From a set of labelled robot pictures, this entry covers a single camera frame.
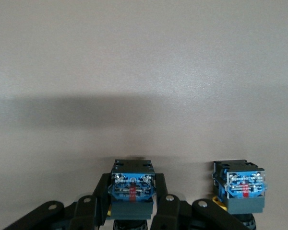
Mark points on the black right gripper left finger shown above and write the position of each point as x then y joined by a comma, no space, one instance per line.
86,210

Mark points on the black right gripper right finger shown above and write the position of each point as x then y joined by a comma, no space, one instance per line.
169,210

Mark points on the red push button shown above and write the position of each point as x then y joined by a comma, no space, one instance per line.
132,189

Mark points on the yellow push button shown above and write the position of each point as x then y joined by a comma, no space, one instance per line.
244,187

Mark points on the brown table mat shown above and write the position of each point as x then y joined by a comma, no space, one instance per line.
134,72

